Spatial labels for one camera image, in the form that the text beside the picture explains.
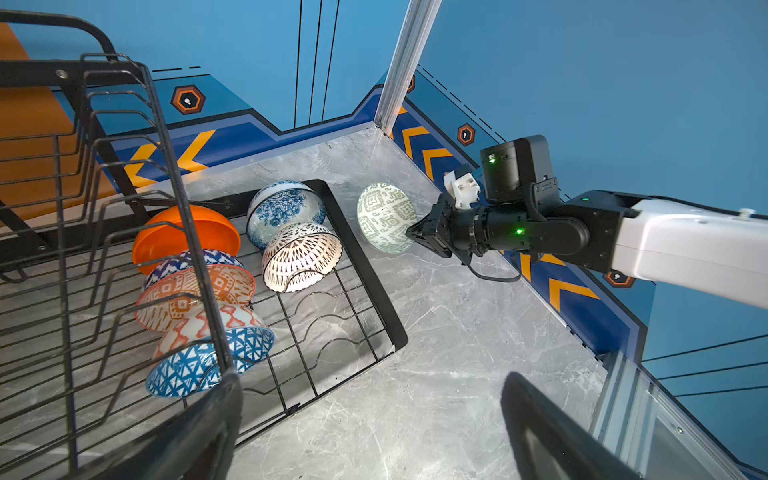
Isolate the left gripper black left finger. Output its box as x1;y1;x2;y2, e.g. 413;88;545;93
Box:
77;371;243;479

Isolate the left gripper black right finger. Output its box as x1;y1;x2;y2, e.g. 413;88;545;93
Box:
500;372;640;479

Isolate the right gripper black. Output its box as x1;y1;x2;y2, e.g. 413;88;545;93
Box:
405;193;480;266

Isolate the green white patterned bowl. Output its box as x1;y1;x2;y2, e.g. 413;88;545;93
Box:
357;183;417;255

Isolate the dark blue geometric bowl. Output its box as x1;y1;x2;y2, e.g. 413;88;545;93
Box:
145;302;276;398

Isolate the red patterned bowl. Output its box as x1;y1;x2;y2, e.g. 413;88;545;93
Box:
134;249;256;332

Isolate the white red lattice bowl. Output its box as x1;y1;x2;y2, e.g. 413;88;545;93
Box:
262;222;343;293

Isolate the black wire dish rack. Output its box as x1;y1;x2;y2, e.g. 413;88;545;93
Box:
1;9;408;479

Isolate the blue white floral bowl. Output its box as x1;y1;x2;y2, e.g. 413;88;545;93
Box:
246;181;326;250

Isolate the orange plastic bowl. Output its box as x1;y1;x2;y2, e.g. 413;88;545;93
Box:
131;205;242;276

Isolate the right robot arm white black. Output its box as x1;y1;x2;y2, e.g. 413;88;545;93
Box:
406;135;767;308

